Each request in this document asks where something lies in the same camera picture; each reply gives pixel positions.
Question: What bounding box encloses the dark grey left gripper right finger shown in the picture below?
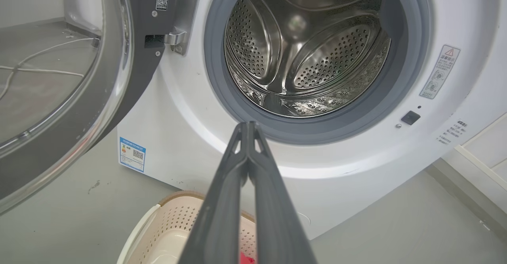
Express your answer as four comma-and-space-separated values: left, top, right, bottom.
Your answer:
248, 121, 317, 264

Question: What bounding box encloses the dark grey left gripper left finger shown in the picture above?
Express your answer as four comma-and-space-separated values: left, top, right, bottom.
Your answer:
178, 121, 250, 264

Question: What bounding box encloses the cream perforated laundry basket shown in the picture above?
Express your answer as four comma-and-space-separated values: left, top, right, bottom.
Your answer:
117, 191, 258, 264

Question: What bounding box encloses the black glass washer door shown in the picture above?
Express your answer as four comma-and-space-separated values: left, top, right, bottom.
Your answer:
0, 0, 202, 215

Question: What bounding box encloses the stainless steel washing machine drum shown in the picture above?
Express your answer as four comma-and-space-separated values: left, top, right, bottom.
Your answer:
224, 0, 392, 119

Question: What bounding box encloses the white front-load washing machine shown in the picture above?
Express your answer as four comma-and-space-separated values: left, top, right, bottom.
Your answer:
63, 0, 507, 241

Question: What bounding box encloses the grey rubber door gasket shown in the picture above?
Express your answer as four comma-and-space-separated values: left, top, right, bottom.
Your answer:
203, 0, 432, 145

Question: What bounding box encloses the blue energy label sticker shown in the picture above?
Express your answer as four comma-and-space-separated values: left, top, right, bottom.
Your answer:
119, 137, 147, 173

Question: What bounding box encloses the black square door latch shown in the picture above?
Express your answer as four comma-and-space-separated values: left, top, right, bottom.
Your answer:
401, 111, 421, 126

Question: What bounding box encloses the silver metal door hinge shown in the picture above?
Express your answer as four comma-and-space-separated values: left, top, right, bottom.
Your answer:
160, 0, 200, 56

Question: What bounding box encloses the small printed text label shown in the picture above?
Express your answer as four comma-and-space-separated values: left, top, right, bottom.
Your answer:
436, 119, 469, 145

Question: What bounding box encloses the grey warning sticker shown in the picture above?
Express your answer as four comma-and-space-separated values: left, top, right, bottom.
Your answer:
419, 45, 461, 99

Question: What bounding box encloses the thin white floor cable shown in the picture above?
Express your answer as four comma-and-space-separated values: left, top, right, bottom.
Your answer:
0, 37, 99, 100

